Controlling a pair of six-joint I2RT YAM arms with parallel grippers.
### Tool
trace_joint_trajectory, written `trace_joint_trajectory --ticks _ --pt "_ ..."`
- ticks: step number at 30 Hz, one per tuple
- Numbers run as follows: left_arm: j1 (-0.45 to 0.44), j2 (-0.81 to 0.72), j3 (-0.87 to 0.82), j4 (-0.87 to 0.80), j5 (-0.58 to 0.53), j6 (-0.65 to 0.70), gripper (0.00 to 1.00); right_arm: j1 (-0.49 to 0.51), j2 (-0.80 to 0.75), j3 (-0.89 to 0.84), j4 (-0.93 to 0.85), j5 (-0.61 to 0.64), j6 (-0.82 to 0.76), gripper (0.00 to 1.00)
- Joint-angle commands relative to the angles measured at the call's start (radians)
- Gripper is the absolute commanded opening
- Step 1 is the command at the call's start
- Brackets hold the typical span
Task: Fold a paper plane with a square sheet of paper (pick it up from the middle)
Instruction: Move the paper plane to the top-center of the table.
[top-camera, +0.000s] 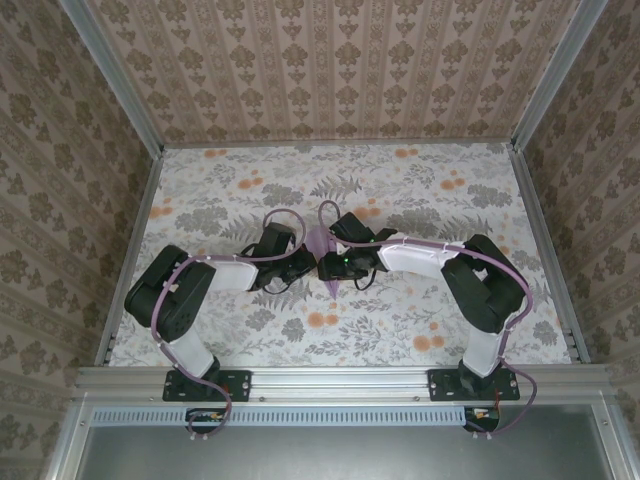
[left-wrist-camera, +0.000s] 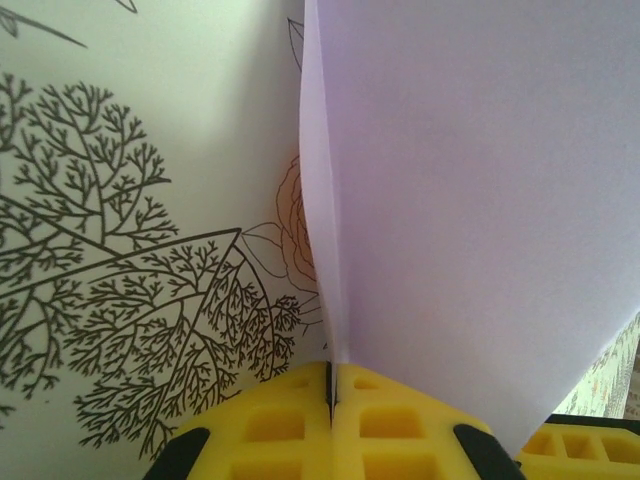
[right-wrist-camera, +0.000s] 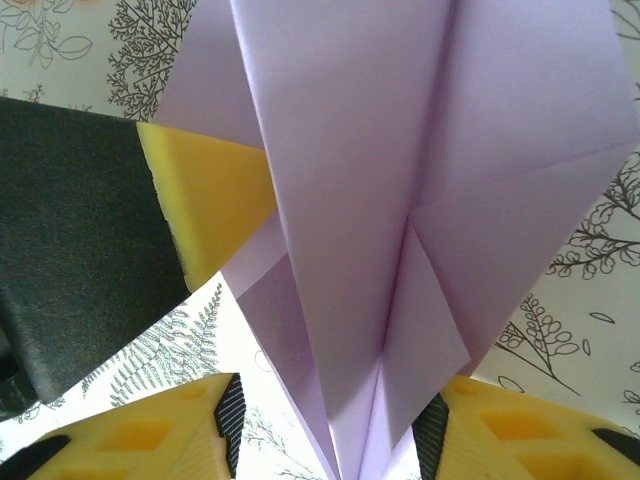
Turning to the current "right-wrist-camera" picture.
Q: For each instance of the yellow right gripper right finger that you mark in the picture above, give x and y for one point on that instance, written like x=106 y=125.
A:
x=525 y=435

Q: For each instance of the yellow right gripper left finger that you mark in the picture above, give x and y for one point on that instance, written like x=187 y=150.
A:
x=165 y=435

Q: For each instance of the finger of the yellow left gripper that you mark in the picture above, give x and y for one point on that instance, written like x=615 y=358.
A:
x=100 y=225

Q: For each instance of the purple paper sheet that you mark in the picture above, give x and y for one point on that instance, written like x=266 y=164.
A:
x=350 y=150

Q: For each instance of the floral patterned table cover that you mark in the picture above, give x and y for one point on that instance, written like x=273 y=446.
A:
x=575 y=325

